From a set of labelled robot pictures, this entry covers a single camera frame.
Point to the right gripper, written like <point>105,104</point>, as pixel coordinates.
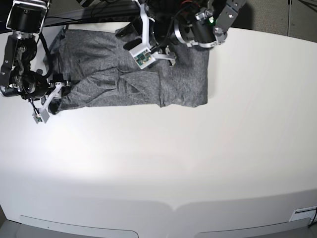
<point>32,87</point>

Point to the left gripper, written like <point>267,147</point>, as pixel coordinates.
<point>154,27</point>

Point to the grey long-sleeve T-shirt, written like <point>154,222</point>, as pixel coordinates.
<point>103,73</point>

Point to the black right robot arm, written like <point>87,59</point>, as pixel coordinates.
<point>26,21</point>

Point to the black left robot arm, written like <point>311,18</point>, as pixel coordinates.
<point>208,26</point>

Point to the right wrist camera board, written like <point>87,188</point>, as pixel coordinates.
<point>37,117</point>

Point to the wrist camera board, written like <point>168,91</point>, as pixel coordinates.
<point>144,59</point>
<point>37,117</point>

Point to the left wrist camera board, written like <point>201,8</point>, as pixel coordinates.
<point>144,59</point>

